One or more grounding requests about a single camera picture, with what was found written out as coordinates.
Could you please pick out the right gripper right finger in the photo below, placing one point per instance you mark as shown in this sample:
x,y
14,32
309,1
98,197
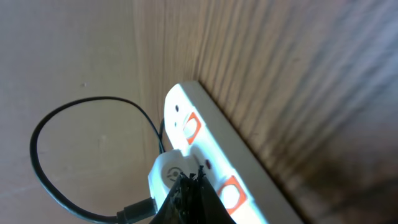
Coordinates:
x,y
208,208

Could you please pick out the white charger plug adapter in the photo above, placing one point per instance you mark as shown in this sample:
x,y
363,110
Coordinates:
x,y
166,170

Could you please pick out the white power strip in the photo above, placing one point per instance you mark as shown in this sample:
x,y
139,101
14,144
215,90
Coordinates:
x,y
197,127

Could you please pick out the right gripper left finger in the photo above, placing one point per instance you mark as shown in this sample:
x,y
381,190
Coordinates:
x,y
177,205

